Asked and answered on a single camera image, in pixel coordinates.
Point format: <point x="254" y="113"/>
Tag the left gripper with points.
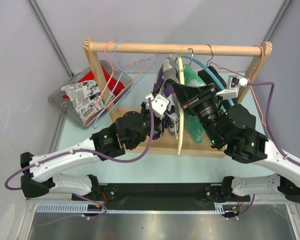
<point x="144" y="108"/>

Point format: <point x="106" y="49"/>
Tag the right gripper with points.
<point x="187" y="95"/>

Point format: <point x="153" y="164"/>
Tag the purple camouflage trousers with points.
<point x="167" y="75"/>

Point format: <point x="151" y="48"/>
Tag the cream wooden hanger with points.
<point x="180" y="137"/>

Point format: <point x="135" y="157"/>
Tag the red trousers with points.
<point x="90" y="76"/>

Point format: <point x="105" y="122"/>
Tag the pink wire hanger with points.
<point x="257" y="100"/>
<point x="107" y="82"/>

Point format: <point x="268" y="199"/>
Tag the light blue wire hanger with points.
<point x="123" y="68"/>

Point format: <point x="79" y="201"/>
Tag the black white print trousers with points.
<point x="83" y="96"/>

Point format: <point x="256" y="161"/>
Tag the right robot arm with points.
<point x="235" y="129"/>

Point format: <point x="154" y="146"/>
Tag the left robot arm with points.
<point x="43" y="174"/>

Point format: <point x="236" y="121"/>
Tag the green tie-dye trousers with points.
<point x="191" y="123"/>

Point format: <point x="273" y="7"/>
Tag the blue plastic hanger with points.
<point x="209" y="75"/>

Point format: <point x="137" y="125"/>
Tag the wooden clothes rack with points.
<point x="169" y="145"/>

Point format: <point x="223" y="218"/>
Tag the clear plastic bin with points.
<point x="61" y="102"/>

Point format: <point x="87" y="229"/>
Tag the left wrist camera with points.
<point x="159" y="104"/>

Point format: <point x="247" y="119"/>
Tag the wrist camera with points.
<point x="159" y="104"/>
<point x="233" y="86"/>

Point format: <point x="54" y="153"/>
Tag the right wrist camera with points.
<point x="233" y="86"/>

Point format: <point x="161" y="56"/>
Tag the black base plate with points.
<point x="164" y="196"/>

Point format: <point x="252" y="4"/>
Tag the aluminium rail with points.
<point x="85" y="209"/>

